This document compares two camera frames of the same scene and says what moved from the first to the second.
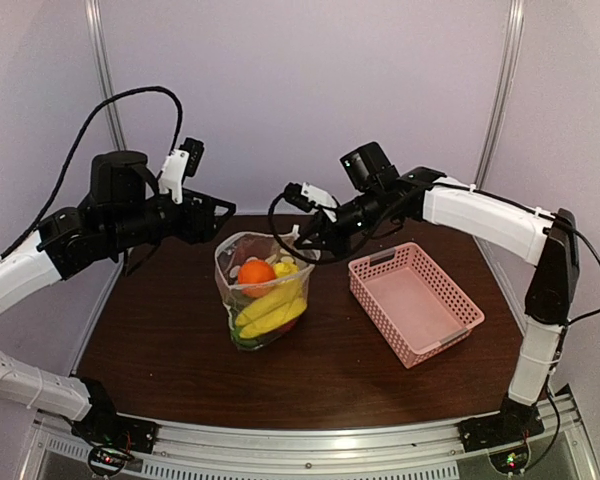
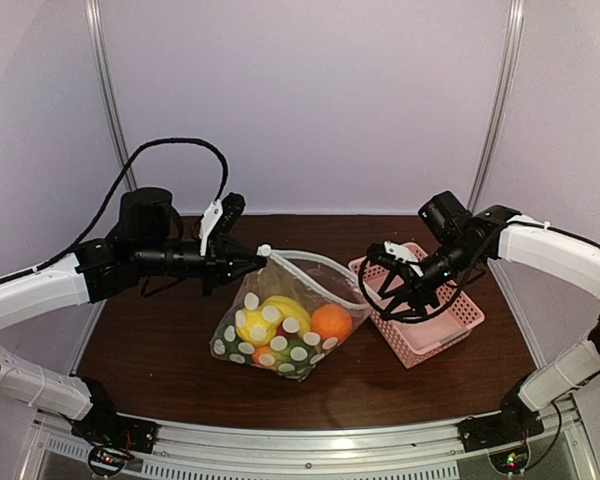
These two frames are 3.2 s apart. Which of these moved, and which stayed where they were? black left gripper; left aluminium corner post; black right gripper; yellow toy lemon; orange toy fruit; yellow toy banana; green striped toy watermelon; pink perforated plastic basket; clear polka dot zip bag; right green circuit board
Moved: black right gripper; clear polka dot zip bag; green striped toy watermelon; yellow toy lemon; orange toy fruit; black left gripper; yellow toy banana
Stayed: pink perforated plastic basket; right green circuit board; left aluminium corner post
